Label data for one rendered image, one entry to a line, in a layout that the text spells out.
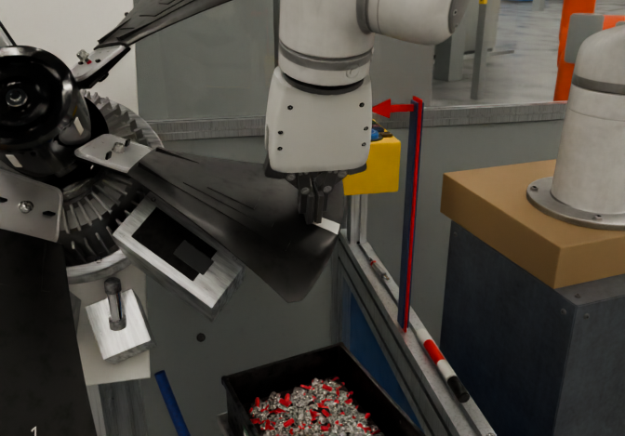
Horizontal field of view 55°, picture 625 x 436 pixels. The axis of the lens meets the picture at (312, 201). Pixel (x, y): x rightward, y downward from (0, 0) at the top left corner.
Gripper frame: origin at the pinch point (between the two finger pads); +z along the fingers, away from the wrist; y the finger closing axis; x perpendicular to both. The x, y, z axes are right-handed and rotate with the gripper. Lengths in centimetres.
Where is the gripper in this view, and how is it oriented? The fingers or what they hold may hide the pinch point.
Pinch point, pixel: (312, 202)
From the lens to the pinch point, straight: 65.0
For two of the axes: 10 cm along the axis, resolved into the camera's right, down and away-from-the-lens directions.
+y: -9.8, 0.7, -1.9
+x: 1.9, 6.2, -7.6
